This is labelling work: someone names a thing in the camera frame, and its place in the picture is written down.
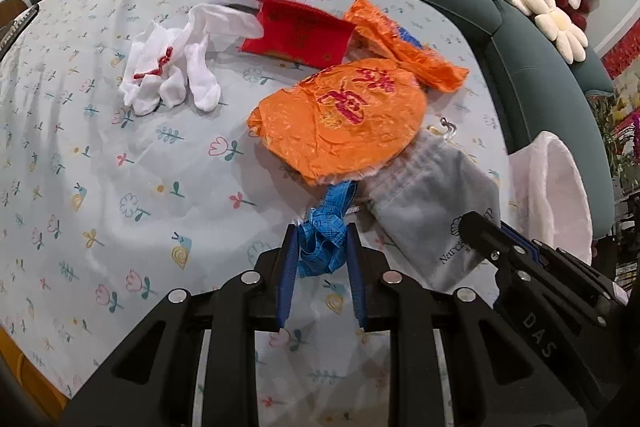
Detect blue ribbon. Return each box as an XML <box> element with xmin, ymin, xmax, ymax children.
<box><xmin>297</xmin><ymin>181</ymin><xmax>358</xmax><ymax>277</ymax></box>

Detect orange plastic bag red characters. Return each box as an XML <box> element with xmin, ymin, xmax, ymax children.
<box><xmin>247</xmin><ymin>58</ymin><xmax>426</xmax><ymax>185</ymax></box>

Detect white lined trash bin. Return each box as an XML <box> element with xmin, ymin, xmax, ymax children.
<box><xmin>509</xmin><ymin>131</ymin><xmax>593</xmax><ymax>265</ymax></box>

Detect floral light blue tablecloth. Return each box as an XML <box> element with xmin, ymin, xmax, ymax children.
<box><xmin>1</xmin><ymin>0</ymin><xmax>515</xmax><ymax>396</ymax></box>

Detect potted flower plant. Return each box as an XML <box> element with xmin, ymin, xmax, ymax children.
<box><xmin>589</xmin><ymin>67</ymin><xmax>639</xmax><ymax>193</ymax></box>

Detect white daisy pillow lower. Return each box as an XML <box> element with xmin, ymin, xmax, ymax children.
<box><xmin>534</xmin><ymin>8</ymin><xmax>589</xmax><ymax>65</ymax></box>

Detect white crumpled glove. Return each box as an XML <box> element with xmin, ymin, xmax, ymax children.
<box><xmin>119</xmin><ymin>3</ymin><xmax>264</xmax><ymax>116</ymax></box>

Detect orange snack wrapper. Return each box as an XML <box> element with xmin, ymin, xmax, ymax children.
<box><xmin>344</xmin><ymin>0</ymin><xmax>469</xmax><ymax>93</ymax></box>

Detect red envelope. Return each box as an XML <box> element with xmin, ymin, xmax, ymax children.
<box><xmin>241</xmin><ymin>0</ymin><xmax>355</xmax><ymax>69</ymax></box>

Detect black remote control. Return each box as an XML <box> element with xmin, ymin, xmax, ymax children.
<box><xmin>0</xmin><ymin>4</ymin><xmax>39</xmax><ymax>56</ymax></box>

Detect round wooden side table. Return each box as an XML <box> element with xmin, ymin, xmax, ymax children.
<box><xmin>0</xmin><ymin>0</ymin><xmax>32</xmax><ymax>28</ymax></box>

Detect grey drawstring pouch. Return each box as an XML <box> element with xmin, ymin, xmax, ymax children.
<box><xmin>358</xmin><ymin>130</ymin><xmax>500</xmax><ymax>291</ymax></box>

